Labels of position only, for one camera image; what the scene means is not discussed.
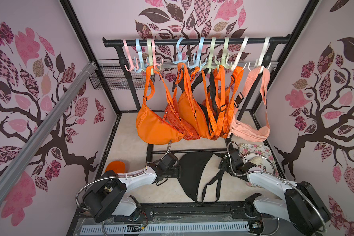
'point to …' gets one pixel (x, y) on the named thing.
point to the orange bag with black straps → (153, 127)
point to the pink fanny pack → (251, 121)
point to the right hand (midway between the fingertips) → (224, 164)
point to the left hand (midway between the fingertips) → (179, 175)
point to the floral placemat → (248, 148)
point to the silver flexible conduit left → (145, 171)
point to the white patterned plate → (262, 162)
